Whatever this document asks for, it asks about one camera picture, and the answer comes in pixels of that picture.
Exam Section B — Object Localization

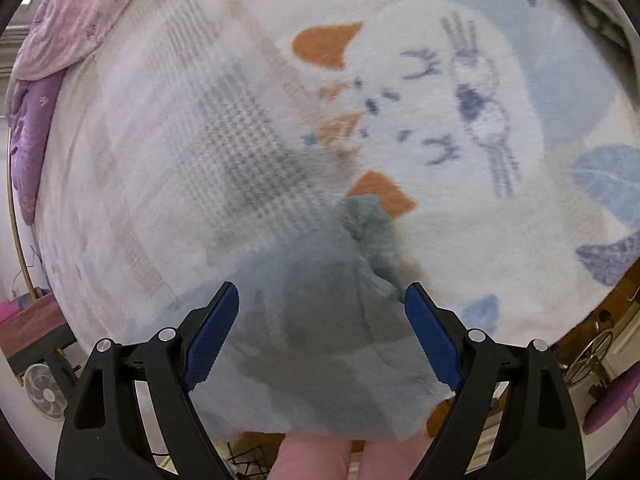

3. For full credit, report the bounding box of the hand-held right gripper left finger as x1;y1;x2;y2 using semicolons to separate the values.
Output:
55;281;241;480

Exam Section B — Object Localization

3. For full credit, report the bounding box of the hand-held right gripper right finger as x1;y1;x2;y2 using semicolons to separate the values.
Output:
404;282;586;480

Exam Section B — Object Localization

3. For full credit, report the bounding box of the grey hoodie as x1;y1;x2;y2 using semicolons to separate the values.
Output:
222;195;448;408

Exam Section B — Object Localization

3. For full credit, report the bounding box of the person's leg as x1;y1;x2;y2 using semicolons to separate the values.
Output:
357;432;434;480
270;432;354;480

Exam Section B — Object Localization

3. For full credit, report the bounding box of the printed blanket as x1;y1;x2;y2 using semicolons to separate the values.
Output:
220;0;640;441

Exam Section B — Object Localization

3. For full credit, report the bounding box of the white checked bed sheet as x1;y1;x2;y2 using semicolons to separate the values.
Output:
37;0;351;361

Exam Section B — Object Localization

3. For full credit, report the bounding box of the dark low table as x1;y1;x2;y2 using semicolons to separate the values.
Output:
0;292;77;376

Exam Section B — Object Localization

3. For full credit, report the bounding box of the white floor fan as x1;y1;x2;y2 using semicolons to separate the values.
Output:
24;362;69;422

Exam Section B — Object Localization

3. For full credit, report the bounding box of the purple round stool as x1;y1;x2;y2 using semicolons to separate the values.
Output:
582;364;640;436

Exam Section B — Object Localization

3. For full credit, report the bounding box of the gold metal hoop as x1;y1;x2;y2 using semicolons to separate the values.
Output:
6;125;40;297

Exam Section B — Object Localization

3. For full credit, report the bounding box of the purple pillow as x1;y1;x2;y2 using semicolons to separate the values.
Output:
5;70;67;226

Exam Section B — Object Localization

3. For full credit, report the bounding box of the pink floral quilt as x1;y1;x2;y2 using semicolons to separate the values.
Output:
12;0;166;82

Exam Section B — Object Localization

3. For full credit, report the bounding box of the black wire basket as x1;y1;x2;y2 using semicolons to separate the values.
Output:
227;441;274;480

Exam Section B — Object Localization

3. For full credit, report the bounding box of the metal wire stand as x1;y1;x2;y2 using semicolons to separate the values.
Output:
562;310;617;389

